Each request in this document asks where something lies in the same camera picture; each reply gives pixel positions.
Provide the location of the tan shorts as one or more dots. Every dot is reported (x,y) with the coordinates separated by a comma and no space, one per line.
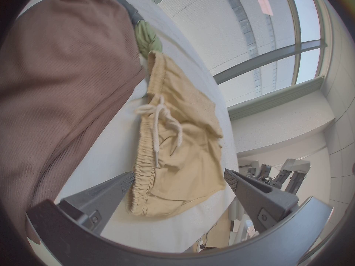
(188,148)

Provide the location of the green garment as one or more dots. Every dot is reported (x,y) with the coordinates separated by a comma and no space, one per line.
(147,37)

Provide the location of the brown shorts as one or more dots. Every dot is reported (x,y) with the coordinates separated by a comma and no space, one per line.
(69,79)

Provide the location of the black garment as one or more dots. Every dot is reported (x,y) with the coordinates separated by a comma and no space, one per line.
(129,4)

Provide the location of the white garment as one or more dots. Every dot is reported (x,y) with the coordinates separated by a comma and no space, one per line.
(140,89)

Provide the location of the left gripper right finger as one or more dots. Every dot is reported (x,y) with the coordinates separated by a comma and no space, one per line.
(260,201)

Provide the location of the window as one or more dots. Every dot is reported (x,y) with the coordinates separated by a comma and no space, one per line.
(222,37)

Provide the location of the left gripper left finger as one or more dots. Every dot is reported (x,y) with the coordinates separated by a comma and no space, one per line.
(94,201)

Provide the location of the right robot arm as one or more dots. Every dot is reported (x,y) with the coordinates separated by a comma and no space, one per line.
(298,165)

